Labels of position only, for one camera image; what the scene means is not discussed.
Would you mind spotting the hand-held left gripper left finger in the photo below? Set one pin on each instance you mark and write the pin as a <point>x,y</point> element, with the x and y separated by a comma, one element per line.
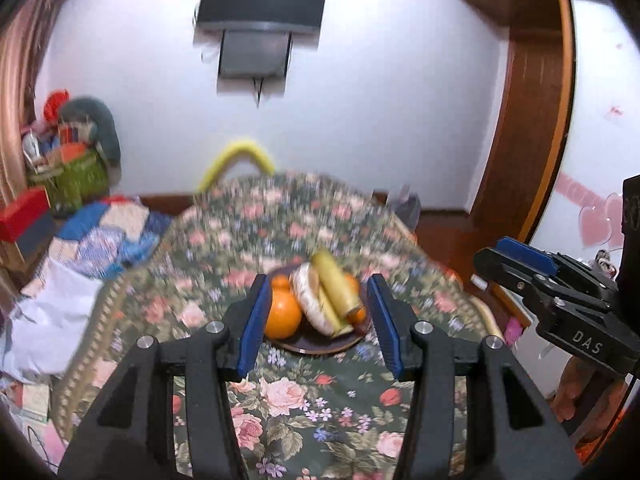
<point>252,330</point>

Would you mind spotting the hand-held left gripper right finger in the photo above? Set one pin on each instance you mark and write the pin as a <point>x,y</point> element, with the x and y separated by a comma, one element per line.
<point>385,330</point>

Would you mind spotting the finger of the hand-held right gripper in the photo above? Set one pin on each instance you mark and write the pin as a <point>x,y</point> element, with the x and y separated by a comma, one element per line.
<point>525,254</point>
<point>505,270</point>

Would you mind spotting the green husked corn cob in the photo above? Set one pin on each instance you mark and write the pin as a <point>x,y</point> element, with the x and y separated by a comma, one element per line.
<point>332,317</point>

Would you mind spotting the medium orange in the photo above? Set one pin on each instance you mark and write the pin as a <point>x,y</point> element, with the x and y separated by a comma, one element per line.
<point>354,285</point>

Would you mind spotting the brown round plate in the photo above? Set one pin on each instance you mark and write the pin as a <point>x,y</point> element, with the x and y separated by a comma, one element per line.
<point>310,346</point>

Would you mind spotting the yellow banana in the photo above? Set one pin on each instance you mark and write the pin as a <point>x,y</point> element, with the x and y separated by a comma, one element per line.
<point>335,280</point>

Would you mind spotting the person's right hand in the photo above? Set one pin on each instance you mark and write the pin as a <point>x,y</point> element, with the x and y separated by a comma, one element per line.
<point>567,395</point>

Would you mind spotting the large orange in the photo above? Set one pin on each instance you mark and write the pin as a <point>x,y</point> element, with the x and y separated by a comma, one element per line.
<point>282,315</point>

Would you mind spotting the pink heart sticker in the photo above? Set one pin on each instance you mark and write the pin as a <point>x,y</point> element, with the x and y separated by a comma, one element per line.
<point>595,220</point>

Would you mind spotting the floral blanket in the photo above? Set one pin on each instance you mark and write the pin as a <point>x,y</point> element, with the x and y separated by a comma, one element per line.
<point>300,410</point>

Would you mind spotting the grey bag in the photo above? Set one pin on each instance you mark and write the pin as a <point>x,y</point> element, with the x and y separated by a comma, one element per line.
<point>407,210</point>

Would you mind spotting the brown wooden wardrobe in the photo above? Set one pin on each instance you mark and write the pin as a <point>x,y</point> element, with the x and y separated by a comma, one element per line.
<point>530,110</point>

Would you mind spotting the blue patchwork quilt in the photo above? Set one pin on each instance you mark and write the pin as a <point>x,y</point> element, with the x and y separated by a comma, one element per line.
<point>100,240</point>

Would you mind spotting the white wardrobe door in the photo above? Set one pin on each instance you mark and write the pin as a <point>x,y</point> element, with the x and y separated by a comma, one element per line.
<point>600,85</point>

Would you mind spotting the white cloth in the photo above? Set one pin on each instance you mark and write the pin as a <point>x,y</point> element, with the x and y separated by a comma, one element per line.
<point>50,320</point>

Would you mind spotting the green patterned box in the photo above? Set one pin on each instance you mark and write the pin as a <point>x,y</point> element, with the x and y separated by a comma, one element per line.
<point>85,180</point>

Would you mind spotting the orange box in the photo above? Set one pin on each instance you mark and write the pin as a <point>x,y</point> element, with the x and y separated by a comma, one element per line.
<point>72,150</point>

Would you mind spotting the red flat box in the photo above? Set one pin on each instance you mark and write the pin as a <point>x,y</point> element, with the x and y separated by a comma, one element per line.
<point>25,212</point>

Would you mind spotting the striped gift box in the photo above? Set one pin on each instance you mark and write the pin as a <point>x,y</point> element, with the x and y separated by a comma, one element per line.
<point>70,134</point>

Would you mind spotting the black box under television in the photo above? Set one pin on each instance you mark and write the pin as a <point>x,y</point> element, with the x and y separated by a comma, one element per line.
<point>252,52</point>

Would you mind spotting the red fluffy item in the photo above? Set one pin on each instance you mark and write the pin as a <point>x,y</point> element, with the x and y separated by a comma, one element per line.
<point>55,105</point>

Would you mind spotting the pink striped curtain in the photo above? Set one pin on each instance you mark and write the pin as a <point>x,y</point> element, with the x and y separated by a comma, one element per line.
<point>20,85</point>

